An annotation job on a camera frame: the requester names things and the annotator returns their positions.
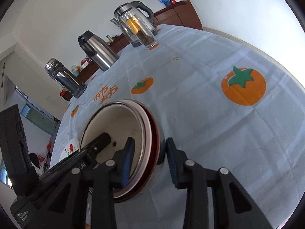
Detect white plate red roses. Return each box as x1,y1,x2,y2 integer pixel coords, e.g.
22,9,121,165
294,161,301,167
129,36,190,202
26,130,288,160
59,139,80,161

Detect white enamel bowl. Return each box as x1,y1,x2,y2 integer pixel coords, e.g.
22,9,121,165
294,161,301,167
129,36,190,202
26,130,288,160
80,100,148,197

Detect red plastic bowl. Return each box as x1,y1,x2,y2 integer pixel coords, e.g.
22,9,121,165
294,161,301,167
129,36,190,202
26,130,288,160
114,100,161,200

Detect black red ride-on toy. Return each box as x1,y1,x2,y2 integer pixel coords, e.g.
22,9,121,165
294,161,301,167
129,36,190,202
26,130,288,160
29,143,53,170

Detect green door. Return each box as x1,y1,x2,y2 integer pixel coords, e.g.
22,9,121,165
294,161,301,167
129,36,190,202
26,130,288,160
21,104,56,135

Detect black steel thermos flask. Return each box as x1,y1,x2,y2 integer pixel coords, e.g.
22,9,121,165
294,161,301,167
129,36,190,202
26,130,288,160
44,58,87,98

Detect light blue persimmon tablecloth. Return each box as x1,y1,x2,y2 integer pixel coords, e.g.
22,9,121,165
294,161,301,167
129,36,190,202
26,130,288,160
51,25,304,228

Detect glass tea bottle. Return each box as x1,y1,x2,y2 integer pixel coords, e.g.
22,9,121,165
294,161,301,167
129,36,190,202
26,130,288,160
115,4,157,49

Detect stainless electric kettle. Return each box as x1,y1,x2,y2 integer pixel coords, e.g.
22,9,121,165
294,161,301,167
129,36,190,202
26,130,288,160
109,0,158,48

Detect dark brown sideboard cabinet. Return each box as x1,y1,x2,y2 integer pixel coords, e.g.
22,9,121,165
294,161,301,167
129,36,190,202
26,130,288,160
60,0,203,101

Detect stainless steel carafe black handle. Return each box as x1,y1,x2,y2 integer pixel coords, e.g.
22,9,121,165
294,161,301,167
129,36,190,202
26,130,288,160
78,31,119,71

